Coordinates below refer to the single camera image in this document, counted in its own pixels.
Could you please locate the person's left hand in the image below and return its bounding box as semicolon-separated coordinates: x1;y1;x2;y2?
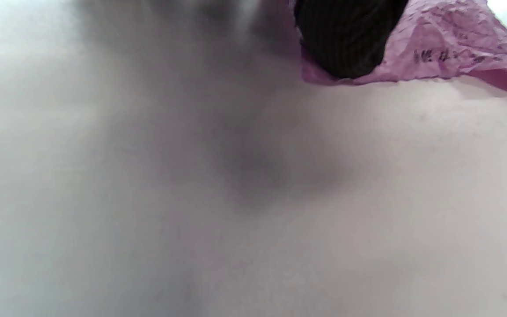
293;0;409;81

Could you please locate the pink paper invoice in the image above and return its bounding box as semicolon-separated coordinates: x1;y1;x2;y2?
287;0;507;101

